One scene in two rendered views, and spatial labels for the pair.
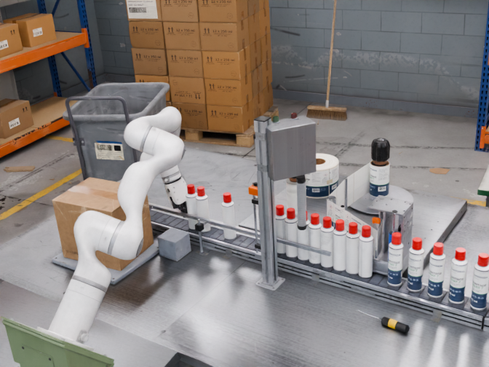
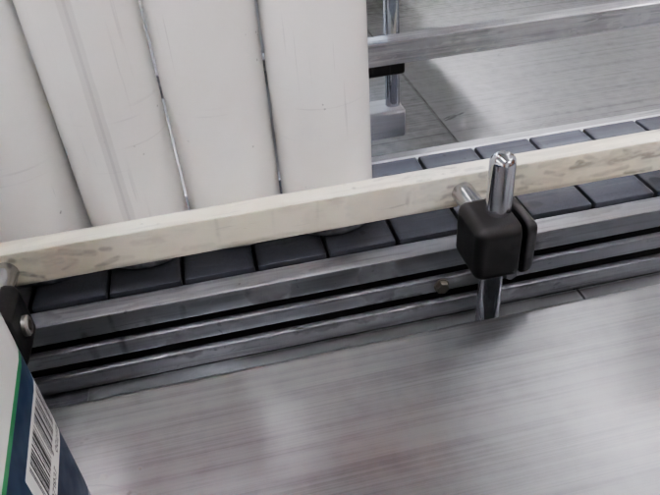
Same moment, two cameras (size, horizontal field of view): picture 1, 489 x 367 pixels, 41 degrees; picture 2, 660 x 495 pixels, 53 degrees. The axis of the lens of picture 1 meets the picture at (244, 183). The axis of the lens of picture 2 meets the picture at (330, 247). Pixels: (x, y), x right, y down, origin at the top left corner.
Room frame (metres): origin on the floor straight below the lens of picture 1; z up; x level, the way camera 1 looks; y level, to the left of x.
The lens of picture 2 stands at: (2.51, -0.35, 1.09)
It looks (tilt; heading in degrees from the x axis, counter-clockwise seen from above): 37 degrees down; 136
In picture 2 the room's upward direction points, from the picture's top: 5 degrees counter-clockwise
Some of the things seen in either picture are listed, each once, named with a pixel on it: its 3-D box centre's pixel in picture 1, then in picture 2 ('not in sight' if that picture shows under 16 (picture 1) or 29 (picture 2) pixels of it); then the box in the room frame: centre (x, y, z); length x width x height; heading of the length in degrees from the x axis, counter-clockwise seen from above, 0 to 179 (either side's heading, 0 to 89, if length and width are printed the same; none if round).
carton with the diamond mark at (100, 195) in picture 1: (104, 222); not in sight; (2.44, 0.59, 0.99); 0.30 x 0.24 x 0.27; 62
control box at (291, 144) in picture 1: (288, 147); not in sight; (2.16, -0.16, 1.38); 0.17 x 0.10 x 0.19; 110
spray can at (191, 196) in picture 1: (193, 207); not in sight; (2.53, 0.23, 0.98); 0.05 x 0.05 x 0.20
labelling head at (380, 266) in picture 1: (388, 237); not in sight; (2.12, -0.52, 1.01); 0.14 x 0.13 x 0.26; 55
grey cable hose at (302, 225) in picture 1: (301, 202); not in sight; (2.11, -0.20, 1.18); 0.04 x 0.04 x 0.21
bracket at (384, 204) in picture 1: (390, 204); not in sight; (2.12, -0.53, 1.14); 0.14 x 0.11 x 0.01; 55
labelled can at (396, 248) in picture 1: (395, 259); not in sight; (2.01, -0.52, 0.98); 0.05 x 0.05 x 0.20
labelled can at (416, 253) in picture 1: (415, 264); not in sight; (1.96, -0.59, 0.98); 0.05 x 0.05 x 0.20
